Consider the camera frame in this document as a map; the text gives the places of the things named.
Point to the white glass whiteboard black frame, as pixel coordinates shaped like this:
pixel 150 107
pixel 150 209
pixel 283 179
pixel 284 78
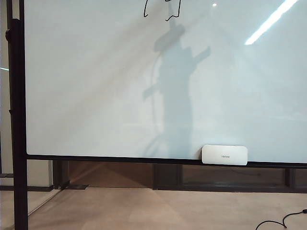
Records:
pixel 96 72

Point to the white rectangular board eraser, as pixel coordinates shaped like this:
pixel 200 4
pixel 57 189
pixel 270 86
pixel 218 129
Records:
pixel 224 155

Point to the dark wooden wall panel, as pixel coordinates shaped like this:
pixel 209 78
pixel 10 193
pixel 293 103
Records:
pixel 168 175

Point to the black whiteboard stand post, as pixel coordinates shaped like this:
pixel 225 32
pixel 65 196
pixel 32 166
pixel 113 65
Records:
pixel 19 119

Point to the black stand clamp knob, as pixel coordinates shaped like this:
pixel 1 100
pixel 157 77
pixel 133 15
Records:
pixel 8 35

